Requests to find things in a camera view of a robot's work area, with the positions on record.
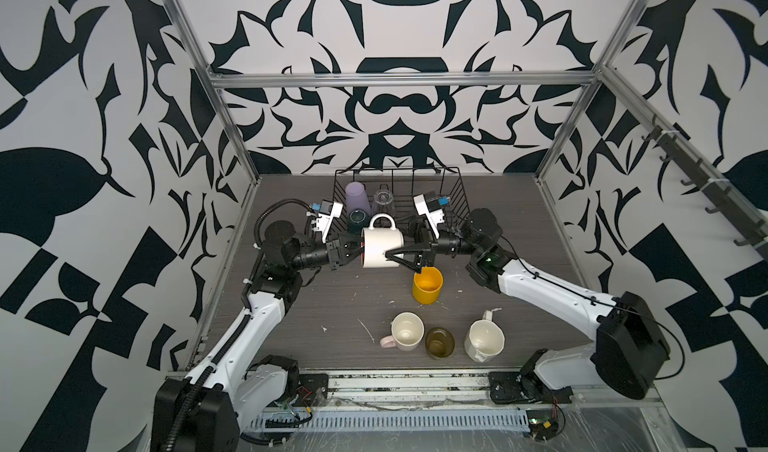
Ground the cream white mug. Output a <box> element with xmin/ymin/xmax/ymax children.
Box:
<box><xmin>464</xmin><ymin>310</ymin><xmax>506</xmax><ymax>363</ymax></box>

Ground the green circuit board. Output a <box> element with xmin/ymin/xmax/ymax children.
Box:
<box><xmin>526</xmin><ymin>409</ymin><xmax>565</xmax><ymax>442</ymax></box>

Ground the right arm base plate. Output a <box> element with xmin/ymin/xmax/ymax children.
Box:
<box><xmin>488</xmin><ymin>372</ymin><xmax>573</xmax><ymax>405</ymax></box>

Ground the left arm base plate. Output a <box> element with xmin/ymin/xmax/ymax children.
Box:
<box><xmin>288</xmin><ymin>373</ymin><xmax>329</xmax><ymax>408</ymax></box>

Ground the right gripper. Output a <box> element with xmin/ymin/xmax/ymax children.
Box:
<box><xmin>389</xmin><ymin>213</ymin><xmax>486</xmax><ymax>279</ymax></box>

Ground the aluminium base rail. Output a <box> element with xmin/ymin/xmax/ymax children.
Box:
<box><xmin>300</xmin><ymin>368</ymin><xmax>663</xmax><ymax>410</ymax></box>

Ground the clear glass tumbler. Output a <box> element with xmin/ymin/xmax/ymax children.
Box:
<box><xmin>372</xmin><ymin>189</ymin><xmax>396</xmax><ymax>216</ymax></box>

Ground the yellow mug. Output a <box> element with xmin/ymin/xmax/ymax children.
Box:
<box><xmin>412</xmin><ymin>267</ymin><xmax>444</xmax><ymax>305</ymax></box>

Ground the dark green mug white inside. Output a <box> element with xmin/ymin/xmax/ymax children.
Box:
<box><xmin>346</xmin><ymin>209</ymin><xmax>371</xmax><ymax>236</ymax></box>

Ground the olive green glass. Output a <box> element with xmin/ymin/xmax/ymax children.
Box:
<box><xmin>425</xmin><ymin>327</ymin><xmax>455</xmax><ymax>359</ymax></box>

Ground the black wire dish rack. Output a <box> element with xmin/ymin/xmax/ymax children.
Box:
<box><xmin>331</xmin><ymin>165</ymin><xmax>470</xmax><ymax>245</ymax></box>

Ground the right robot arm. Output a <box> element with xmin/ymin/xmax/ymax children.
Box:
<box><xmin>384</xmin><ymin>208</ymin><xmax>670</xmax><ymax>402</ymax></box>

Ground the white slotted cable duct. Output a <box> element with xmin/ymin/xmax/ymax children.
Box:
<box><xmin>246</xmin><ymin>409</ymin><xmax>530</xmax><ymax>433</ymax></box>

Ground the aluminium frame crossbar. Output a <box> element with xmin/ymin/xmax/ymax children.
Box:
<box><xmin>209</xmin><ymin>71</ymin><xmax>595</xmax><ymax>89</ymax></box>

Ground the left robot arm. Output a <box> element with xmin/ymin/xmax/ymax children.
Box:
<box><xmin>150</xmin><ymin>221</ymin><xmax>363</xmax><ymax>451</ymax></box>

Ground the lavender plastic cup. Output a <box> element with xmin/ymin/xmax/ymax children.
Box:
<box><xmin>344</xmin><ymin>181</ymin><xmax>372</xmax><ymax>216</ymax></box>

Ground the white mug red inside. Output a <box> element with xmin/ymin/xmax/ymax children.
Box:
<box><xmin>361</xmin><ymin>214</ymin><xmax>404</xmax><ymax>269</ymax></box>

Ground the cream mug pink handle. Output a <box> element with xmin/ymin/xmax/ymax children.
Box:
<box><xmin>379</xmin><ymin>312</ymin><xmax>426</xmax><ymax>352</ymax></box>

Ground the grey wall hook rail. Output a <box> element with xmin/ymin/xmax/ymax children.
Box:
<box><xmin>640</xmin><ymin>114</ymin><xmax>768</xmax><ymax>249</ymax></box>

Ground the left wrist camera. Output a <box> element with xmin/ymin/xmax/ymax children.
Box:
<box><xmin>305</xmin><ymin>200</ymin><xmax>343</xmax><ymax>243</ymax></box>

